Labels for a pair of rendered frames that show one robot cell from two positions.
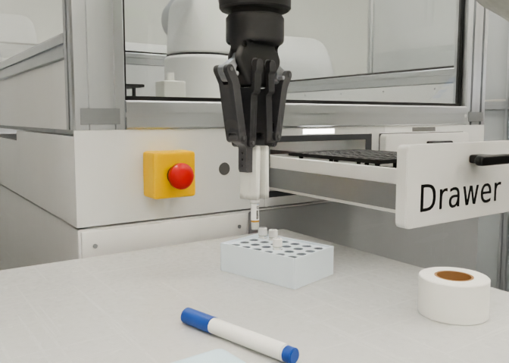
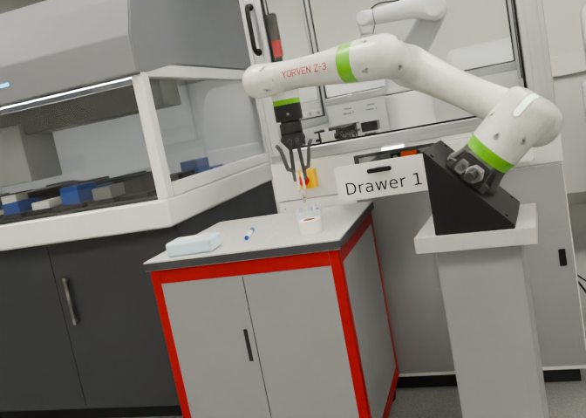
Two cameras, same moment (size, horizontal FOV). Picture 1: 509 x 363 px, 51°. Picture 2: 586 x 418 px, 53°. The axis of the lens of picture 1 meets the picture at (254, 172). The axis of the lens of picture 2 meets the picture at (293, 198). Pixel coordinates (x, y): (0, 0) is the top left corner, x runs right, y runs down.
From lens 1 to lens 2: 1.67 m
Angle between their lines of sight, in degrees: 52
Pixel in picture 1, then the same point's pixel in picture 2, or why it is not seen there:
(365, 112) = (425, 131)
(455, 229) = (534, 196)
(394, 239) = not seen: hidden behind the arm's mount
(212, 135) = (329, 159)
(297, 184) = not seen: hidden behind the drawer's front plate
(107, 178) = (285, 182)
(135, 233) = (300, 203)
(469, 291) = (301, 223)
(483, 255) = not seen: outside the picture
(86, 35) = (269, 129)
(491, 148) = (393, 161)
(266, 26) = (285, 128)
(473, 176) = (381, 176)
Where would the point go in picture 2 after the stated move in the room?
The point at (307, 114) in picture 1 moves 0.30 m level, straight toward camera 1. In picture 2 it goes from (384, 140) to (316, 155)
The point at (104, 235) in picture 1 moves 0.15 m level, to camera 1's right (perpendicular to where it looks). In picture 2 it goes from (288, 204) to (313, 204)
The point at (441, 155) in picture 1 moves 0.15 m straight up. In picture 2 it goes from (356, 169) to (348, 121)
